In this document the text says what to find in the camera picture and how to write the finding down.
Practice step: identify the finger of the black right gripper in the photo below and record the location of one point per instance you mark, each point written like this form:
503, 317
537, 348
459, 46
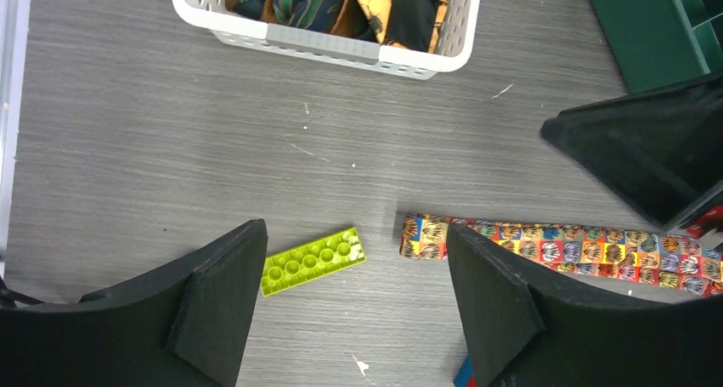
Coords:
659, 151

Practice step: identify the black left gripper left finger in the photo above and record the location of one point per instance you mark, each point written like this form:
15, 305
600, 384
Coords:
184, 323

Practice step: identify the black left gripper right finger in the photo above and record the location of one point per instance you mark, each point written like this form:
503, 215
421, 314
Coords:
527, 325

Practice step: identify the colourful shell pattern tie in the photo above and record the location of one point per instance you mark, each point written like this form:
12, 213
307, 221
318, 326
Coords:
669, 261

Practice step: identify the blue lego brick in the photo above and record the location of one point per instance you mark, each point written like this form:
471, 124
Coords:
465, 377

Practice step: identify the green compartment tray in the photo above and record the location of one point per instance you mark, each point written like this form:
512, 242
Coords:
661, 42

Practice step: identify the lime green lego plate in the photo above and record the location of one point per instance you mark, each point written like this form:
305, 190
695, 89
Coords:
311, 261

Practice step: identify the yellow beetle pattern tie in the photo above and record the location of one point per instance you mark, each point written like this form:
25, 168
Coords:
405, 24

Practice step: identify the white perforated plastic basket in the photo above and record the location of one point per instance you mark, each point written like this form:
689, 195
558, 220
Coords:
453, 48

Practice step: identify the brown green leaf tie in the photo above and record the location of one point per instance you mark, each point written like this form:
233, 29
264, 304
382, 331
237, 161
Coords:
342, 18

